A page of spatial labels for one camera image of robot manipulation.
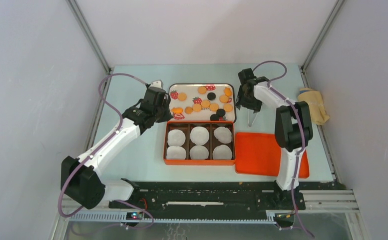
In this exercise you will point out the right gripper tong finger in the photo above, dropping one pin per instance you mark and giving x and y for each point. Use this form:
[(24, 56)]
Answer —
[(255, 115), (250, 118)]

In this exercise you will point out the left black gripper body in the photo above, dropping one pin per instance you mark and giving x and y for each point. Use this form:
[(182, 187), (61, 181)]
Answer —
[(163, 114)]

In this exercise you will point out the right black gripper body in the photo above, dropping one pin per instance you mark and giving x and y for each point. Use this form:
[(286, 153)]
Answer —
[(247, 101)]

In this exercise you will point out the strawberry print serving tray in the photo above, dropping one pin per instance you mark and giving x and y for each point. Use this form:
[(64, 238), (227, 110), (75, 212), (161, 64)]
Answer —
[(194, 97)]

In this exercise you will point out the black sandwich cookie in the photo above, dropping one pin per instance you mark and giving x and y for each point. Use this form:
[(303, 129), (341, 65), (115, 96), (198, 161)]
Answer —
[(214, 117), (211, 96), (220, 112)]

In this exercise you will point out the orange cookie box with dividers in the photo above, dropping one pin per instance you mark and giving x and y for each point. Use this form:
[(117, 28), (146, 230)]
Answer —
[(186, 127)]

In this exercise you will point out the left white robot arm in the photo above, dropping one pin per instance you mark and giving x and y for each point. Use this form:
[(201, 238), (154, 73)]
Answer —
[(81, 177)]

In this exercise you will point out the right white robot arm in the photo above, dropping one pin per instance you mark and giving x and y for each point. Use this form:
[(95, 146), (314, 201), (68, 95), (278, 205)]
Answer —
[(293, 126)]

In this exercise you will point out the round tan biscuit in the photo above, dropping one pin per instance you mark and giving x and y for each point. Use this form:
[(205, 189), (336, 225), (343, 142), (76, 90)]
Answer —
[(182, 96), (205, 104), (188, 110), (213, 107), (227, 107), (197, 107), (224, 99)]

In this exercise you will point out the white paper cupcake liner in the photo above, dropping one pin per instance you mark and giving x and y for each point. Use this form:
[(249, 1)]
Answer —
[(199, 135), (176, 138), (176, 153), (199, 152), (223, 135), (222, 152)]

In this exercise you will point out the orange box lid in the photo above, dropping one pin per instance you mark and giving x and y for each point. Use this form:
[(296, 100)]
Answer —
[(257, 154)]

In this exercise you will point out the swirl tan cookie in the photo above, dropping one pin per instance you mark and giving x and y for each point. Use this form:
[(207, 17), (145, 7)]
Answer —
[(202, 90)]

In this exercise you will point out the beige cloth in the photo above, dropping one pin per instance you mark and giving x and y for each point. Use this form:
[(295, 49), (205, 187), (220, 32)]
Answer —
[(315, 101)]

